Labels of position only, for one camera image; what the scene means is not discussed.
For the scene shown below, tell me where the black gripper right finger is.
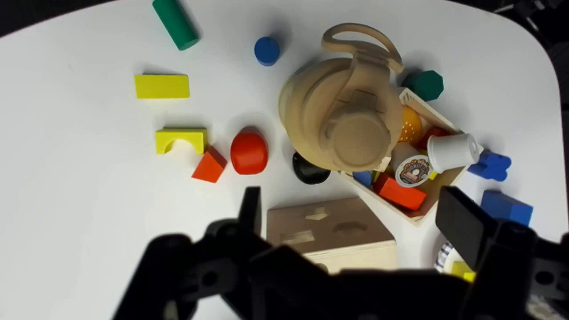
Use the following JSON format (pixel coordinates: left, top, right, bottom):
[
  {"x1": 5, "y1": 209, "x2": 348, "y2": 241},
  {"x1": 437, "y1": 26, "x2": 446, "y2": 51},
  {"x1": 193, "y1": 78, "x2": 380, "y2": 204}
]
[{"x1": 433, "y1": 185, "x2": 569, "y2": 320}]

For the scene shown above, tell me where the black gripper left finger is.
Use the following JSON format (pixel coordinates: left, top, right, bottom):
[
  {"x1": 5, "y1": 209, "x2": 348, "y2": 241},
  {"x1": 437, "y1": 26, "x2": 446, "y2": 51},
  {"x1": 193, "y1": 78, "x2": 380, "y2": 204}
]
[{"x1": 109, "y1": 185, "x2": 334, "y2": 320}]

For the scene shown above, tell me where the tan bottle with loop lid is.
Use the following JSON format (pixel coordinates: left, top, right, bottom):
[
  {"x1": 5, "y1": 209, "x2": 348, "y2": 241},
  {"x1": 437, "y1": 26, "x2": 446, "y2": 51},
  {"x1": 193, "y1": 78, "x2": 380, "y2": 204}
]
[{"x1": 277, "y1": 21, "x2": 406, "y2": 174}]

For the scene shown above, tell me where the blue rectangular wooden block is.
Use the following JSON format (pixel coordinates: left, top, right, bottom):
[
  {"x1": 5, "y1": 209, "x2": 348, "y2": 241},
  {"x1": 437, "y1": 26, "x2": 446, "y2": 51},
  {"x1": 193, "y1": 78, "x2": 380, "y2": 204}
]
[{"x1": 478, "y1": 188, "x2": 534, "y2": 229}]

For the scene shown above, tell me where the blue cross-shaped wooden block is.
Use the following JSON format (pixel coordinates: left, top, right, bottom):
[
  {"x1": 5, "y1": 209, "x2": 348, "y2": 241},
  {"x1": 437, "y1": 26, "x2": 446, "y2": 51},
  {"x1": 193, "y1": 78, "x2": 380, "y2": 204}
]
[{"x1": 465, "y1": 145, "x2": 513, "y2": 183}]

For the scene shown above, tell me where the orange triangular wooden block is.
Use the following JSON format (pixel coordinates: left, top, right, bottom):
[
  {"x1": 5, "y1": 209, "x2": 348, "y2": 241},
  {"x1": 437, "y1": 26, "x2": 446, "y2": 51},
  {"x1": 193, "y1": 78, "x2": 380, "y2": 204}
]
[{"x1": 189, "y1": 144, "x2": 229, "y2": 185}]

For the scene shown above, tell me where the small wooden tray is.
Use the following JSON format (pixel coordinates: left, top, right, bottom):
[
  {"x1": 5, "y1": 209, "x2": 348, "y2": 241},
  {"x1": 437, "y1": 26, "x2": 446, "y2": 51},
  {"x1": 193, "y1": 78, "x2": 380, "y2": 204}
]
[{"x1": 339, "y1": 87, "x2": 470, "y2": 225}]

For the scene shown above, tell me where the orange block in tray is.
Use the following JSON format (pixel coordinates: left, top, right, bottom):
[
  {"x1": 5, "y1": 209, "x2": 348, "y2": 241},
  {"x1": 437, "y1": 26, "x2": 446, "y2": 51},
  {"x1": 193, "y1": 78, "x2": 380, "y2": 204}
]
[{"x1": 374, "y1": 174, "x2": 428, "y2": 213}]

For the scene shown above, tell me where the red rounded wooden block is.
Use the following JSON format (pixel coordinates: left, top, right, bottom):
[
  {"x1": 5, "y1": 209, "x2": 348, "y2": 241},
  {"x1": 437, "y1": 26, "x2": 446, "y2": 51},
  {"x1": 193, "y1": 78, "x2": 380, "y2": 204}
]
[{"x1": 227, "y1": 124, "x2": 269, "y2": 177}]

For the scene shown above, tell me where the wooden shape sorter box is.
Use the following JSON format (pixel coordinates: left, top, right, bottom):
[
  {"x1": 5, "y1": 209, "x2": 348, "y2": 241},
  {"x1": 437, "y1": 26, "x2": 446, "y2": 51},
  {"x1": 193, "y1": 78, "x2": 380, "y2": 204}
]
[{"x1": 262, "y1": 195, "x2": 399, "y2": 275}]

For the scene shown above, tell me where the white plastic coffee pod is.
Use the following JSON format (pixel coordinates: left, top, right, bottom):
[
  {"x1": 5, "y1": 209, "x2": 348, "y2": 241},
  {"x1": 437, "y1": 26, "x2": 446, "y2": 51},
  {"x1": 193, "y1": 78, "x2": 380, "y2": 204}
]
[{"x1": 424, "y1": 129, "x2": 485, "y2": 176}]

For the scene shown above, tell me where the coffee pod with donut lid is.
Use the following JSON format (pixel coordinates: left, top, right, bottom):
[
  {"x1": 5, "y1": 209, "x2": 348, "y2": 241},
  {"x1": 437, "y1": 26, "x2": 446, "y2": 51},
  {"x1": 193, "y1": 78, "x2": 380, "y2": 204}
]
[{"x1": 392, "y1": 153, "x2": 433, "y2": 190}]

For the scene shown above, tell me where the yellow arch wooden block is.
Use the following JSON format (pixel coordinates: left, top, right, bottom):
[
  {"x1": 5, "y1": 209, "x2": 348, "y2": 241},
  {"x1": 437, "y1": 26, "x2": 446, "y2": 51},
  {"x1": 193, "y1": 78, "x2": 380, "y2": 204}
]
[{"x1": 152, "y1": 124, "x2": 209, "y2": 158}]

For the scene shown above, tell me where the black round object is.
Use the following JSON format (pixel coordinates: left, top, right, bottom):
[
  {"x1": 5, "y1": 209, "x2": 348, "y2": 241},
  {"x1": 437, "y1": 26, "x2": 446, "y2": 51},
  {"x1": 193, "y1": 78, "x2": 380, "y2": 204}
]
[{"x1": 289, "y1": 149, "x2": 332, "y2": 186}]

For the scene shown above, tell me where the small blue block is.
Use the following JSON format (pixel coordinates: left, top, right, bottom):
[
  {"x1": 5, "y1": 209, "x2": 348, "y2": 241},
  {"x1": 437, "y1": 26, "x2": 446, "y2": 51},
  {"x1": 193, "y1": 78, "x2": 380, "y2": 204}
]
[{"x1": 351, "y1": 169, "x2": 374, "y2": 188}]

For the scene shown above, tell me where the orange dimpled ball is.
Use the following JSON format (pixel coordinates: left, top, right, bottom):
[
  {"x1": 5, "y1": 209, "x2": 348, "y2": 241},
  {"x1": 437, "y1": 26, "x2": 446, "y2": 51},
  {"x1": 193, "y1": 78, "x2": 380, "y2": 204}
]
[{"x1": 396, "y1": 103, "x2": 426, "y2": 144}]

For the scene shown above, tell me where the yellow rectangular wooden block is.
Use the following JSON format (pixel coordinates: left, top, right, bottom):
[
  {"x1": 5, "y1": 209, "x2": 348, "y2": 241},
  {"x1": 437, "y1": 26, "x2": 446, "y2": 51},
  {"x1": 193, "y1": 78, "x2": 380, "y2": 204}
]
[{"x1": 131, "y1": 71, "x2": 191, "y2": 101}]

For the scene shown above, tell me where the green octagonal wooden block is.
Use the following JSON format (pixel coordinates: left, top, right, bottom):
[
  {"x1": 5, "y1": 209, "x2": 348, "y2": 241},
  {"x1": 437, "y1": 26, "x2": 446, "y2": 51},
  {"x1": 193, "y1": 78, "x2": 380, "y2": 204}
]
[{"x1": 403, "y1": 67, "x2": 446, "y2": 103}]

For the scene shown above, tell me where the blue cylinder wooden block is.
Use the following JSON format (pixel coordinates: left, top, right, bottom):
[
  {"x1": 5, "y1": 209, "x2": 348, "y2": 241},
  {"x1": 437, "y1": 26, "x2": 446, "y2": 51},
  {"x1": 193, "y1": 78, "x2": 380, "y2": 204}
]
[{"x1": 252, "y1": 33, "x2": 282, "y2": 67}]

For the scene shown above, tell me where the green rectangular block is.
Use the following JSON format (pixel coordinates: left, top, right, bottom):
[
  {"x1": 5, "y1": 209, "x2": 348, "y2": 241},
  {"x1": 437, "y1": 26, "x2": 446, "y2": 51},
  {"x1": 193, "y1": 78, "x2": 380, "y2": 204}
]
[{"x1": 149, "y1": 0, "x2": 202, "y2": 53}]

